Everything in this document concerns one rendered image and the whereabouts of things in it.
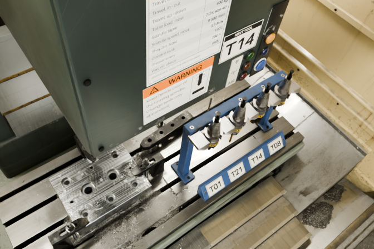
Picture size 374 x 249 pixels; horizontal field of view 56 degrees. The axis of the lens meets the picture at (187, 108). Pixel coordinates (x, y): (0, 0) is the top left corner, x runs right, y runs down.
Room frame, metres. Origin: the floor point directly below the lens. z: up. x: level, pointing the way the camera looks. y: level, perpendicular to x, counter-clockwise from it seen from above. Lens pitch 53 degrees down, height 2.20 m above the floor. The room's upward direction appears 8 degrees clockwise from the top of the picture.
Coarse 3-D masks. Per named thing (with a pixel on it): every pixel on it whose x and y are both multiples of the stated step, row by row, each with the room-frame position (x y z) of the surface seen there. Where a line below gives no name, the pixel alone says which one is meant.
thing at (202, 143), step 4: (196, 132) 0.64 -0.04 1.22; (200, 132) 0.64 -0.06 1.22; (188, 136) 0.62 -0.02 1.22; (192, 136) 0.62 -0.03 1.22; (196, 136) 0.63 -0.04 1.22; (200, 136) 0.63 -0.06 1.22; (204, 136) 0.63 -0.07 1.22; (192, 140) 0.61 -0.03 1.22; (196, 140) 0.61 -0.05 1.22; (200, 140) 0.61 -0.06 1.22; (204, 140) 0.62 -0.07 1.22; (208, 140) 0.62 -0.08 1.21; (196, 144) 0.60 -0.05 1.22; (200, 144) 0.60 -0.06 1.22; (204, 144) 0.60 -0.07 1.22; (208, 144) 0.60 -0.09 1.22; (196, 148) 0.58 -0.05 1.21; (200, 148) 0.58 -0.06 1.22; (204, 148) 0.59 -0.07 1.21
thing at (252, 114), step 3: (246, 102) 0.80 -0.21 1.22; (249, 105) 0.79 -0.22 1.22; (246, 108) 0.77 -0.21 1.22; (249, 108) 0.77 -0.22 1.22; (252, 108) 0.77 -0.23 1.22; (246, 111) 0.76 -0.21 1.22; (249, 111) 0.76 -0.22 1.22; (252, 111) 0.76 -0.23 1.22; (255, 111) 0.76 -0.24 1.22; (249, 114) 0.75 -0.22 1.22; (252, 114) 0.75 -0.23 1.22; (255, 114) 0.75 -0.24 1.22; (258, 114) 0.75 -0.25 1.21; (249, 117) 0.73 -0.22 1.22; (252, 117) 0.74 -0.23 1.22; (255, 117) 0.74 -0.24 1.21
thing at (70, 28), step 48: (0, 0) 0.55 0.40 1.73; (48, 0) 0.30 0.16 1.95; (96, 0) 0.33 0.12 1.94; (144, 0) 0.38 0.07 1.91; (240, 0) 0.50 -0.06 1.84; (48, 48) 0.34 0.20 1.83; (96, 48) 0.32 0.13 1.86; (144, 48) 0.37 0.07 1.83; (96, 96) 0.32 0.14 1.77; (96, 144) 0.31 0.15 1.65
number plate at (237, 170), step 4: (240, 164) 0.69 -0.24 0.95; (232, 168) 0.67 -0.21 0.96; (236, 168) 0.67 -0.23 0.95; (240, 168) 0.68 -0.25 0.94; (228, 172) 0.65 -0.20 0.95; (232, 172) 0.66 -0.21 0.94; (236, 172) 0.66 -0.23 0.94; (240, 172) 0.67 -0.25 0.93; (244, 172) 0.68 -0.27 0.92; (232, 176) 0.65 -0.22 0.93; (236, 176) 0.65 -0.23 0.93; (232, 180) 0.64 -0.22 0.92
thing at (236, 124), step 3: (231, 111) 0.74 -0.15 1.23; (231, 114) 0.73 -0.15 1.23; (246, 114) 0.74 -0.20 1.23; (231, 117) 0.72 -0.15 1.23; (246, 117) 0.73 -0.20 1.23; (231, 120) 0.70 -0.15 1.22; (246, 120) 0.71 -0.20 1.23; (234, 123) 0.70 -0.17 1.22; (237, 123) 0.69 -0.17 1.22; (240, 123) 0.70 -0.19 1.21; (243, 123) 0.71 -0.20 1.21; (237, 126) 0.70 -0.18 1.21; (243, 126) 0.70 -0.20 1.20
